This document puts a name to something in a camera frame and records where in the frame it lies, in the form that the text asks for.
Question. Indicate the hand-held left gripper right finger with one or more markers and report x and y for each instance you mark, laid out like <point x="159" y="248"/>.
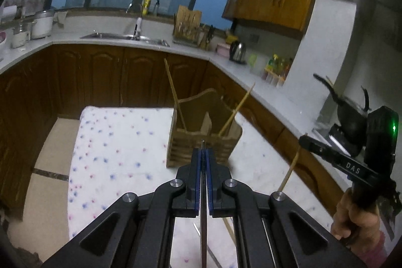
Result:
<point x="209" y="180"/>

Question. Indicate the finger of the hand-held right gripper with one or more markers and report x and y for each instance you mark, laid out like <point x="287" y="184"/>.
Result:
<point x="339" y="161"/>

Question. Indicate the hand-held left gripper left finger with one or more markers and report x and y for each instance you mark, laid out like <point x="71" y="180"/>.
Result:
<point x="197" y="180"/>

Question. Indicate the wooden utensil holder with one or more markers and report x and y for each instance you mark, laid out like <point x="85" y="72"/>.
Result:
<point x="194" y="142"/>

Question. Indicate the wooden chopstick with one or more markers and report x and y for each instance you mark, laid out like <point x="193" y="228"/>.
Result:
<point x="292" y="167"/>
<point x="229" y="232"/>
<point x="174" y="95"/>
<point x="237" y="109"/>

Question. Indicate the metal chopstick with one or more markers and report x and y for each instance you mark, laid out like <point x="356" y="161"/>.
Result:
<point x="215" y="260"/>
<point x="203" y="239"/>

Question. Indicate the person's right forearm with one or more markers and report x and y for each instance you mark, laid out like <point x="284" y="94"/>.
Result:
<point x="370" y="252"/>

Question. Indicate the person's right hand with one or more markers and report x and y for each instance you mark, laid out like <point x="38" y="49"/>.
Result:
<point x="348" y="221"/>

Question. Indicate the black wok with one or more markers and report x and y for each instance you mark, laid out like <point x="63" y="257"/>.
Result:
<point x="350" y="117"/>

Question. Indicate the white kitchen countertop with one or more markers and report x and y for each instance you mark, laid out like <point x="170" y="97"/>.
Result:
<point x="282" y="108"/>

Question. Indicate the white floral tablecloth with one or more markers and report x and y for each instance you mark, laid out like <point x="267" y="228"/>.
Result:
<point x="119" y="161"/>

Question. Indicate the seasoning bottles on counter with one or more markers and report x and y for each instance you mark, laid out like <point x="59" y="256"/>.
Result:
<point x="273" y="78"/>

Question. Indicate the green cup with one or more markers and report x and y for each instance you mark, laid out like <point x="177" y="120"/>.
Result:
<point x="253" y="60"/>

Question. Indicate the pink container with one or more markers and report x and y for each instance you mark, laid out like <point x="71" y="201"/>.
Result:
<point x="223" y="49"/>

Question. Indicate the steel electric kettle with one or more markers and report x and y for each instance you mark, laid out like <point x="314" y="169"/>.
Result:
<point x="238" y="51"/>

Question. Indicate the dish rack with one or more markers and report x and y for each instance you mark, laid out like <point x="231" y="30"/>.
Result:
<point x="188" y="37"/>

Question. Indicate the wooden cutting board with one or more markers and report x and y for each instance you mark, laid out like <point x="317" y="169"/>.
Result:
<point x="188" y="18"/>

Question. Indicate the kitchen faucet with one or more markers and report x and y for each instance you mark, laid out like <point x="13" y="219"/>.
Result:
<point x="137" y="26"/>

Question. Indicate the steel sink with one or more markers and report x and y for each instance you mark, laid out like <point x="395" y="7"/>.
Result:
<point x="110" y="36"/>

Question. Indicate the clear pump bottle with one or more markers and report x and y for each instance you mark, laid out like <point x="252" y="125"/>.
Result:
<point x="156" y="9"/>

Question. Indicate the beige rag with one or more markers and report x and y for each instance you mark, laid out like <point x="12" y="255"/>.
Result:
<point x="61" y="19"/>

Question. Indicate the white cooker with metal lid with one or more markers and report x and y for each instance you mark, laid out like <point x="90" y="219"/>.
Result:
<point x="42" y="24"/>

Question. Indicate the white jar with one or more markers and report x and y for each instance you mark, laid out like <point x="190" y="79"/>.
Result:
<point x="19" y="37"/>

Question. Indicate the red and white rice cooker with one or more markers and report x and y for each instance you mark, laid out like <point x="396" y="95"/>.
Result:
<point x="2" y="38"/>

